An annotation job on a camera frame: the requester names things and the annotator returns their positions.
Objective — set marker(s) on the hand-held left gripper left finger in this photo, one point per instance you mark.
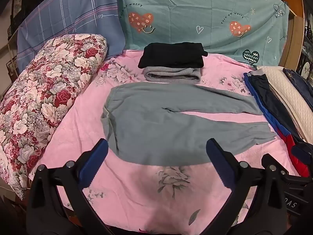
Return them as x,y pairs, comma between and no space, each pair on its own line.
94,161

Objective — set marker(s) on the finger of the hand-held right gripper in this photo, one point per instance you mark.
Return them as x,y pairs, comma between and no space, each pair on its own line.
303,153
298,178

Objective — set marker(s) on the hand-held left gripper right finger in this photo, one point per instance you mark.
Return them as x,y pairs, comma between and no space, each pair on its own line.
220,161

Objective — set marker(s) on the grey-green pants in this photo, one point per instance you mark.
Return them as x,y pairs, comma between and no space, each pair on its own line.
171,132

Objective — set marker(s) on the light grey folded pants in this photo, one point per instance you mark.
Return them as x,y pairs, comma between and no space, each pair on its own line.
171,74

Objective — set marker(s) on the black folded pants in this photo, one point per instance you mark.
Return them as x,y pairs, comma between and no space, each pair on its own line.
171,53

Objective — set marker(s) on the pink floral bedsheet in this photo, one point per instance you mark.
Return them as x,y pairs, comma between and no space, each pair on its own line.
137,191

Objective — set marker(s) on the blue and red garment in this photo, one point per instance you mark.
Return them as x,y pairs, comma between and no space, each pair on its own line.
264,110

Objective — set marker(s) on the cream textured blanket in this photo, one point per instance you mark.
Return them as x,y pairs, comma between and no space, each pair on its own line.
288,90

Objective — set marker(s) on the dark navy garment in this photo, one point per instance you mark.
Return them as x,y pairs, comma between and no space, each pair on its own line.
266,93

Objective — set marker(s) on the dark blue jeans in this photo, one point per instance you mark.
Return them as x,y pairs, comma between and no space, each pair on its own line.
302,79

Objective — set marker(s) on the red floral quilt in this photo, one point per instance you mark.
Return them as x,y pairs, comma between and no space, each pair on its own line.
44,98

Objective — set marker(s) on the teal heart-print sheet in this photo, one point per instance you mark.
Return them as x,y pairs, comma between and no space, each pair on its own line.
195,12

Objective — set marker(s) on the blue plaid pillow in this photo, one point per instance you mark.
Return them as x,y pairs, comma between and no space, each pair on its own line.
68,12

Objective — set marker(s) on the wooden bed frame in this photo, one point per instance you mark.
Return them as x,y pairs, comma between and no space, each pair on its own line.
293,34

